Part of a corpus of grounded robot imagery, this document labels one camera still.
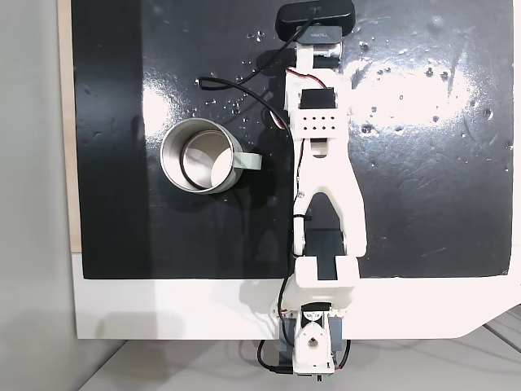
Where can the white board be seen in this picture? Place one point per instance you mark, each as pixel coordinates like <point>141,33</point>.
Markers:
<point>163,309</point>

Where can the pale wooden strip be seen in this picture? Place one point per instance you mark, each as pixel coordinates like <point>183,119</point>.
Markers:
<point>65,122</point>

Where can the black glossy mat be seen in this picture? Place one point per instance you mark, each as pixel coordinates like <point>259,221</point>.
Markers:
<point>203,236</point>

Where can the black oval camera box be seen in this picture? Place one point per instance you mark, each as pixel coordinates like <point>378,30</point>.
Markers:
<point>325,14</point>

